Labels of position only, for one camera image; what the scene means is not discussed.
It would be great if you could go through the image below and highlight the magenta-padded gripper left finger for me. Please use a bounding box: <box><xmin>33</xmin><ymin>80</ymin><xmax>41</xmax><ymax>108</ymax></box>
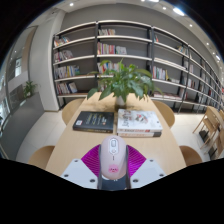
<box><xmin>60</xmin><ymin>143</ymin><xmax>103</xmax><ymax>190</ymax></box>

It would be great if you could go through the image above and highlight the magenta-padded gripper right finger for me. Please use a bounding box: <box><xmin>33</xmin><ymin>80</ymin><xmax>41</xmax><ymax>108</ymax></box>
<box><xmin>125</xmin><ymin>143</ymin><xmax>168</xmax><ymax>190</ymax></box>

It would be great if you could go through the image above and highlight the pink computer mouse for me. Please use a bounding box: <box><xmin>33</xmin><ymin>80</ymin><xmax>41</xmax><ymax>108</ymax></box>
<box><xmin>99</xmin><ymin>134</ymin><xmax>128</xmax><ymax>179</ymax></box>

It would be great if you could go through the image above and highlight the white book with red spine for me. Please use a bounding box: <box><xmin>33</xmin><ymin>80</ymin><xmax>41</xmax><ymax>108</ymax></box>
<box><xmin>117</xmin><ymin>129</ymin><xmax>163</xmax><ymax>138</ymax></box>

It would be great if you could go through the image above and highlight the round-backed wooden chair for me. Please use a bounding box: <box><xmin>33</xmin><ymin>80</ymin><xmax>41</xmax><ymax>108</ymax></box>
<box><xmin>179</xmin><ymin>145</ymin><xmax>203</xmax><ymax>167</ymax></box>
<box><xmin>61</xmin><ymin>97</ymin><xmax>86</xmax><ymax>126</ymax></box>
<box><xmin>152</xmin><ymin>100</ymin><xmax>176</xmax><ymax>129</ymax></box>
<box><xmin>27</xmin><ymin>145</ymin><xmax>56</xmax><ymax>170</ymax></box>

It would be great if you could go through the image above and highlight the white illustrated book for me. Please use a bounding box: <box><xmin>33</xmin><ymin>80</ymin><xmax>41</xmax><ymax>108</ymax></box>
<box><xmin>116</xmin><ymin>108</ymin><xmax>164</xmax><ymax>134</ymax></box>

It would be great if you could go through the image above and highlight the black book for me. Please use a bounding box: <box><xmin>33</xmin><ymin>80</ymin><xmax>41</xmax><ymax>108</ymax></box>
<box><xmin>72</xmin><ymin>110</ymin><xmax>115</xmax><ymax>134</ymax></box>

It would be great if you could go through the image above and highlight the group of slatted wooden chairs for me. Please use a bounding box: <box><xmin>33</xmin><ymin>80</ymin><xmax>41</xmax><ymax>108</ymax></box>
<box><xmin>192</xmin><ymin>105</ymin><xmax>224</xmax><ymax>160</ymax></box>

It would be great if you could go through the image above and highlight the green potted table plant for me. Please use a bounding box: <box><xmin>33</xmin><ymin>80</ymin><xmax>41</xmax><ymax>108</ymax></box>
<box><xmin>87</xmin><ymin>59</ymin><xmax>164</xmax><ymax>108</ymax></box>

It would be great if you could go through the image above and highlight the small green potted plant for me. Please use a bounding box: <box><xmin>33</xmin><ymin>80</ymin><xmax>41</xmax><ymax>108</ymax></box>
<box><xmin>22</xmin><ymin>80</ymin><xmax>38</xmax><ymax>99</ymax></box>

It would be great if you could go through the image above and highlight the grey bookshelf unit with books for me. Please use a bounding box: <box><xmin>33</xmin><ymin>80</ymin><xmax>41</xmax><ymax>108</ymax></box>
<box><xmin>51</xmin><ymin>19</ymin><xmax>224</xmax><ymax>113</ymax></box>

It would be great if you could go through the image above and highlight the group of ceiling lights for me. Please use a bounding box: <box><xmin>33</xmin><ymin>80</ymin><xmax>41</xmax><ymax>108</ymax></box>
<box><xmin>68</xmin><ymin>0</ymin><xmax>221</xmax><ymax>61</ymax></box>

